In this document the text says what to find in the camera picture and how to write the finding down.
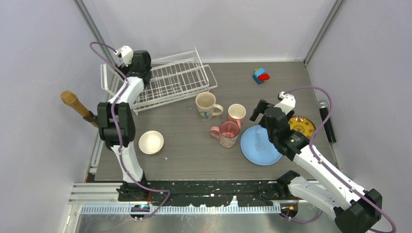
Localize black microphone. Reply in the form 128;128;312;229
318;101;336;144

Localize yellow patterned plate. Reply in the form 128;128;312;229
289;116;316;139

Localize cream floral bowl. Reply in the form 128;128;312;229
138;131;164;155

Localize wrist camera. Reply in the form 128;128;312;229
114;45;134;67
274;91;296;114

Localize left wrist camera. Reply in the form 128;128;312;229
114;45;134;67

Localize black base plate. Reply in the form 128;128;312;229
116;180;296;207

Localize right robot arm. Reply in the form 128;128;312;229
250;97;382;233

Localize white wire dish rack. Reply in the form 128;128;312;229
119;49;218;113

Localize blue plate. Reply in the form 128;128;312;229
240;125;282;166

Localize pink patterned cup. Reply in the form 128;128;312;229
209;121;240;148

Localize pink mug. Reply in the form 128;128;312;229
228;104;246;128

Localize gold microphone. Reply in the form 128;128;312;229
60;90;99;128

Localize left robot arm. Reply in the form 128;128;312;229
97;46;152;201

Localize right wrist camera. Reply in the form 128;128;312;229
274;91;296;114

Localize colourful toy blocks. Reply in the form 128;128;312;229
253;67;270;84

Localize cream floral cup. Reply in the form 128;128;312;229
195;92;223;121

